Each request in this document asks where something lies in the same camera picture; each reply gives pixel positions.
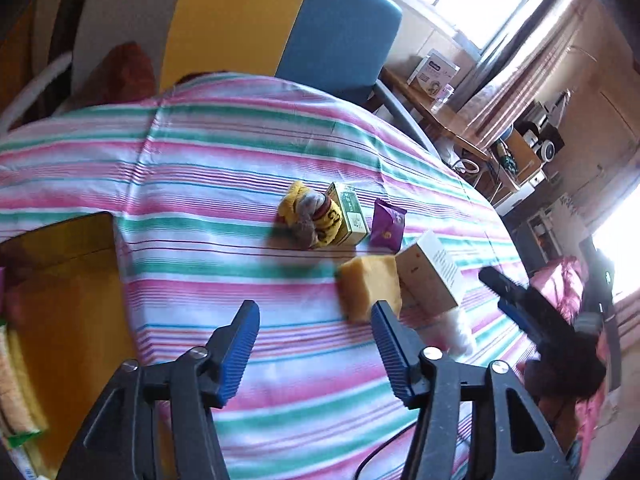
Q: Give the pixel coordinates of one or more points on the dark red cushion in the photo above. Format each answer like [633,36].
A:
[125,72]

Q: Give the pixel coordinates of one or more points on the cardboard box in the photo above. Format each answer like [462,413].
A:
[522,157]

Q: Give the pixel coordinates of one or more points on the gold metal tin box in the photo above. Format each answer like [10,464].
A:
[65,310]

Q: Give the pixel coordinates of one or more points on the yellow sock ball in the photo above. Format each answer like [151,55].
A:
[300,210]

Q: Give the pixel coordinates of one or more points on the striped brown curtain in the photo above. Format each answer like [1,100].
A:
[520,85]

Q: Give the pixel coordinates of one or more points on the small green box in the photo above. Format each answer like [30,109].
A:
[351,215]

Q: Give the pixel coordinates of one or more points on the white plastic-wrapped bundle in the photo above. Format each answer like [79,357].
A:
[460,337]

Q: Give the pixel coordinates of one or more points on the white carton with picture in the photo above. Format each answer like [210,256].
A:
[430,72]

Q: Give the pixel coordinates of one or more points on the cracker packet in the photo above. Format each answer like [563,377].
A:
[15,390]

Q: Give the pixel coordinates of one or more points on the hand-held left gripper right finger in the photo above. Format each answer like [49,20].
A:
[395,355]

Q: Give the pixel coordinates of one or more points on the yellow sponge cake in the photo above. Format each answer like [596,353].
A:
[372,285]

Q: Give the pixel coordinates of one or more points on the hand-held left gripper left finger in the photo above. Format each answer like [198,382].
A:
[240,355]

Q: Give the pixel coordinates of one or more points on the wooden side desk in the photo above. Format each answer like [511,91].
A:
[450,120]

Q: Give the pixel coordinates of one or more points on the beige carton box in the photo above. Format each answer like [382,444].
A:
[430,270]

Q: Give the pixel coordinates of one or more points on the black silver stereo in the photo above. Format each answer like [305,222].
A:
[545,147]

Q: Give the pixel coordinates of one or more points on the pink cloth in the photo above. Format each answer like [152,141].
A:
[565,285]

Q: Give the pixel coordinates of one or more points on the dark purple snack packet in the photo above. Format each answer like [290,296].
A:
[387,227]

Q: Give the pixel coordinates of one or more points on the clear glass cup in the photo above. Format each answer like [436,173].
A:
[446,95]

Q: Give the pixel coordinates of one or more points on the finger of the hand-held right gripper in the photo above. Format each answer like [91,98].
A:
[520,317]
[525,295]

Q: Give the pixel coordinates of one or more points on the grey yellow blue sofa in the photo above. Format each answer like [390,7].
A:
[235,15]

